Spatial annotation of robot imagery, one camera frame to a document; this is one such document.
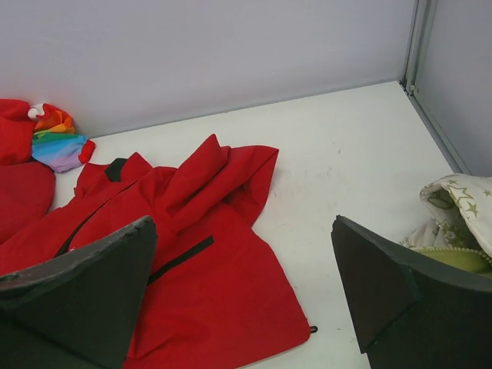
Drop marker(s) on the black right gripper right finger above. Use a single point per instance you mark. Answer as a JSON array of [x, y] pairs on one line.
[[408, 310]]

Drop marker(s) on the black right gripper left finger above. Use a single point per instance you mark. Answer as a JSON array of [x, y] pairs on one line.
[[78, 310]]

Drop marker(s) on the red zip jacket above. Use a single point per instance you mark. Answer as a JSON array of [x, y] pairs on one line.
[[217, 297]]

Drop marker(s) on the white star-patterned green-lined garment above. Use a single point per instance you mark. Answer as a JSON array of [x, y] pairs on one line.
[[458, 233]]

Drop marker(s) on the red rainbow-sleeved garment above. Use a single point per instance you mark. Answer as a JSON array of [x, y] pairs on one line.
[[37, 142]]

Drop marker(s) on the grey aluminium corner post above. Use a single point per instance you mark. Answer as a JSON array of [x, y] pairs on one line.
[[424, 13]]

